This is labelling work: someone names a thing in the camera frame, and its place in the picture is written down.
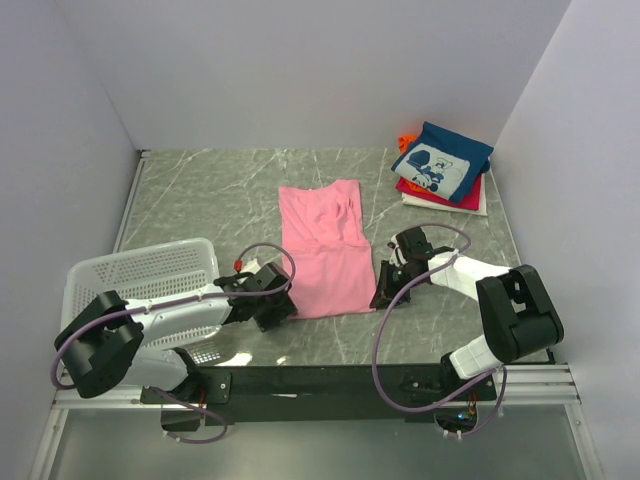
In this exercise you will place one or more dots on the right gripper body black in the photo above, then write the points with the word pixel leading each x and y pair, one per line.
pixel 394 279

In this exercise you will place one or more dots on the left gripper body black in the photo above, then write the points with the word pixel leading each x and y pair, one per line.
pixel 274 309

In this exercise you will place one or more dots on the pink t shirt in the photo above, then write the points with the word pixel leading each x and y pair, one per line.
pixel 322 229

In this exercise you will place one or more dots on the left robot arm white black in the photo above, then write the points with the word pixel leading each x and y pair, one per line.
pixel 115 341

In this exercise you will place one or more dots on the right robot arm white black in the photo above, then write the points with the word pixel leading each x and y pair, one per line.
pixel 517 314

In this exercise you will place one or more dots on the white folded t shirt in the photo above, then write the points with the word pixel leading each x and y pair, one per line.
pixel 474 203

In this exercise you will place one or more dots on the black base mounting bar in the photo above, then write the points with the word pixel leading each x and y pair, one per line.
pixel 318 393

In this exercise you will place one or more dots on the blue printed folded t shirt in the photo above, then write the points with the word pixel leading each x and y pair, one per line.
pixel 450 162

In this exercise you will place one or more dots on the white plastic laundry basket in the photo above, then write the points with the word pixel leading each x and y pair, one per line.
pixel 149 276

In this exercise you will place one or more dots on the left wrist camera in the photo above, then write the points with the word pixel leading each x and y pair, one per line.
pixel 262 281

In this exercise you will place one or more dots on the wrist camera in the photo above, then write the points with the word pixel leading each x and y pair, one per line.
pixel 408 246
pixel 262 281

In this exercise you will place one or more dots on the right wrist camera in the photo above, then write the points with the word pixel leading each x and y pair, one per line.
pixel 408 246

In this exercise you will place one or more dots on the aluminium rail frame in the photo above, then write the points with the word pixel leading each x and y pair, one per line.
pixel 570 411

